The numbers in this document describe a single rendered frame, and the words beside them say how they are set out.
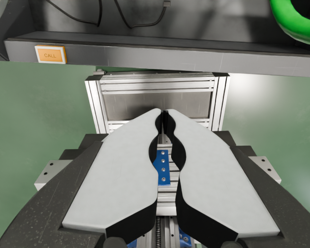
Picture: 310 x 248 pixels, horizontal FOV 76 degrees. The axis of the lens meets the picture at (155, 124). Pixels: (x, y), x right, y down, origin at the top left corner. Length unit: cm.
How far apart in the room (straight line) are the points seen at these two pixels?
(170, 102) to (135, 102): 22
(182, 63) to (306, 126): 167
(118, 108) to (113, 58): 91
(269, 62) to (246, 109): 122
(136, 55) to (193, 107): 93
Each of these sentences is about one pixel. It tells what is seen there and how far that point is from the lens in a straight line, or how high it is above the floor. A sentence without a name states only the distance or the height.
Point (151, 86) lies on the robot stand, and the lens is 120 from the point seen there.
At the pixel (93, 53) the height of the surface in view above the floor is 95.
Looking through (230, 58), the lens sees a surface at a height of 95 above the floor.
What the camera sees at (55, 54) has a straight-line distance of 43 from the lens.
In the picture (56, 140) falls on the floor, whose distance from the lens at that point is 189.
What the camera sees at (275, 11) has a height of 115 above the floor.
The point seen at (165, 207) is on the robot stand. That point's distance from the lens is 69.
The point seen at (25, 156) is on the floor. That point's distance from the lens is 215.
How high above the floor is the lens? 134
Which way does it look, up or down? 58 degrees down
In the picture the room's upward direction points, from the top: 179 degrees counter-clockwise
